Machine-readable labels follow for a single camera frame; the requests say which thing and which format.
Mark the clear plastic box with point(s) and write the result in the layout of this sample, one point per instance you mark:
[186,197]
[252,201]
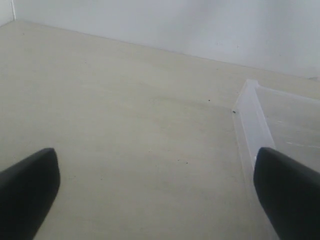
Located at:
[288,123]

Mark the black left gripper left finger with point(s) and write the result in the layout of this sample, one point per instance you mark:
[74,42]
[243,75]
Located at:
[27,192]

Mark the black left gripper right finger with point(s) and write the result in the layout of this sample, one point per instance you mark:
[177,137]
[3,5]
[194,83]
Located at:
[289,193]

